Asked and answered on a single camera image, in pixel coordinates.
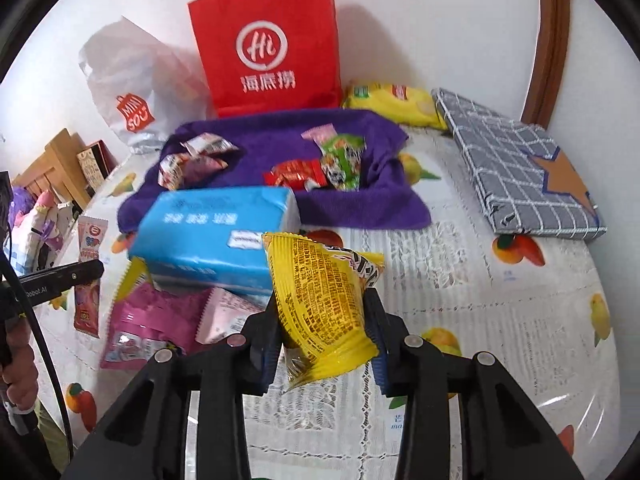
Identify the fruit print tablecloth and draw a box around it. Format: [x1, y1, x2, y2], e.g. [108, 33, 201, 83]
[30, 125, 626, 480]

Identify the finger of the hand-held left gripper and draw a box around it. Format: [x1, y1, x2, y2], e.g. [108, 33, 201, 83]
[47, 259, 106, 296]

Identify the person's left forearm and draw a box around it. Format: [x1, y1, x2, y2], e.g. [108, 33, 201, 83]
[0, 405, 38, 480]

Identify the small white red snack packet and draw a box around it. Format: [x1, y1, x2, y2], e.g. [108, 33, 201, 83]
[181, 131, 240, 158]
[158, 154, 193, 191]

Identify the brown wooden door frame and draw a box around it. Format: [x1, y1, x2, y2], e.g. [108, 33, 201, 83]
[520, 0, 571, 128]

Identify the long red white snack packet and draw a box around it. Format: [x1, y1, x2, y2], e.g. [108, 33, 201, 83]
[74, 215, 110, 336]

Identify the light pink snack packet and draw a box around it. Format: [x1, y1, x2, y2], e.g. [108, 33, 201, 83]
[195, 287, 268, 345]

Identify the magenta snack packet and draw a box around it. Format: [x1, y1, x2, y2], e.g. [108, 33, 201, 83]
[100, 282, 211, 372]

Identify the black cable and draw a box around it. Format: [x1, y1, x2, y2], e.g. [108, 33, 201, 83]
[0, 225, 76, 466]

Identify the grey checked box with star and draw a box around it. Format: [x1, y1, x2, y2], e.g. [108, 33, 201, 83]
[431, 87, 607, 243]

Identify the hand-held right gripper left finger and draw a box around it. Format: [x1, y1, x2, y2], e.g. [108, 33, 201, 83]
[60, 295, 286, 480]

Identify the patterned box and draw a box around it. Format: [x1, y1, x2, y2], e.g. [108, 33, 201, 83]
[76, 141, 120, 193]

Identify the small dark blue snack packet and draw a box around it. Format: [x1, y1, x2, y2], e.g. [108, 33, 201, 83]
[182, 154, 230, 186]

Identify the person's left hand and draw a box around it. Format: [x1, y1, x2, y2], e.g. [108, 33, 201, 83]
[0, 330, 39, 411]

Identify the yellow chip bag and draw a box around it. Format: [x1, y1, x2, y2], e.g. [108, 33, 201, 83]
[341, 82, 448, 131]

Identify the wooden furniture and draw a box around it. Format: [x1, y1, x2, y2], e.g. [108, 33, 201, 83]
[12, 128, 88, 211]

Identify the blue tissue pack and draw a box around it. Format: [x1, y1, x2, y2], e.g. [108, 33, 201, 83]
[127, 186, 301, 296]

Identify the purple plush toy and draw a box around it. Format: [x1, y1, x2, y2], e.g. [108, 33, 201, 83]
[4, 186, 76, 273]

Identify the yellow green snack packet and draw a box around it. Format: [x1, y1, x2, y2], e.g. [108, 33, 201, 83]
[116, 257, 151, 311]

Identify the purple towel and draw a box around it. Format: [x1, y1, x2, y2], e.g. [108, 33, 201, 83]
[117, 107, 432, 233]

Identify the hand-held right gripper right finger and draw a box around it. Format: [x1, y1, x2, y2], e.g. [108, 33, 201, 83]
[362, 287, 586, 480]

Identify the red paper bag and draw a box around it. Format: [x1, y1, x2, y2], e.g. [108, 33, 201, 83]
[187, 0, 343, 118]

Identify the white plastic bag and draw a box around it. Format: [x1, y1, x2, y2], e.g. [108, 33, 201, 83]
[79, 16, 211, 153]

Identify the small pink snack packet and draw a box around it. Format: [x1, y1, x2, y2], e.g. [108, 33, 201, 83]
[301, 125, 337, 148]

